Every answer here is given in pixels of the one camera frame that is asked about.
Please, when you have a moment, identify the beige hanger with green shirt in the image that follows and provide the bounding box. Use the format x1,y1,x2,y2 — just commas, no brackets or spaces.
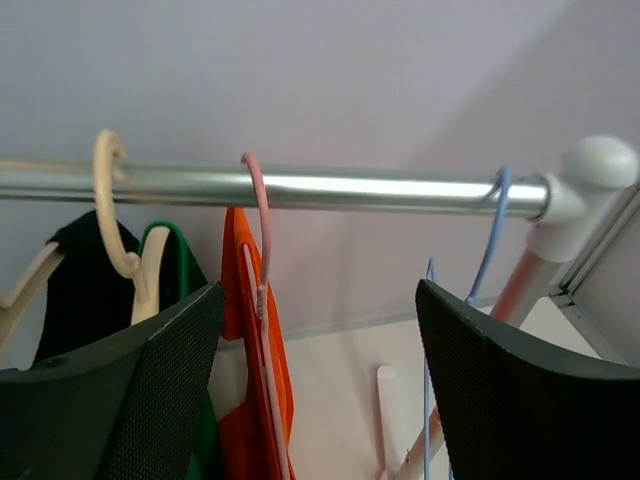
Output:
92,130,171,325

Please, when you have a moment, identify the black t shirt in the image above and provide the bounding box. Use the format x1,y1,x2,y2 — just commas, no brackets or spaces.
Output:
34,210,134,363

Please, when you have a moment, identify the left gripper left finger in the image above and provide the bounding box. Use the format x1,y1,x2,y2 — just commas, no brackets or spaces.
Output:
1,283,225,479

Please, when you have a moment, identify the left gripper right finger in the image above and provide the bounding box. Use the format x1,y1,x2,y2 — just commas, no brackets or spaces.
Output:
416,280,639,479

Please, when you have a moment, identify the blue wire hanger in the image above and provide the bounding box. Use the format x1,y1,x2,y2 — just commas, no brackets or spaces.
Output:
423,166,513,479

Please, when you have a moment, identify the orange t shirt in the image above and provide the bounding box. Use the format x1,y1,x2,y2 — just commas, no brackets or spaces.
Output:
218,208,281,479

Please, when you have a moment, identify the bright green t shirt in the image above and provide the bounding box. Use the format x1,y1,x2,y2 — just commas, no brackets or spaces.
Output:
138,221,225,479

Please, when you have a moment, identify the metal clothes rack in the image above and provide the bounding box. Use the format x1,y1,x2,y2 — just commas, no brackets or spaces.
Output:
0,134,640,480

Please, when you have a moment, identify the pink wire hanger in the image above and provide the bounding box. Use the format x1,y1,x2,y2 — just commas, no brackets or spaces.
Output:
241,152,290,480

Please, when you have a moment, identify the beige hanger with black shirt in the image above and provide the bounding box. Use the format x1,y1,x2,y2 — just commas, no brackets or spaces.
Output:
1,160,65,351

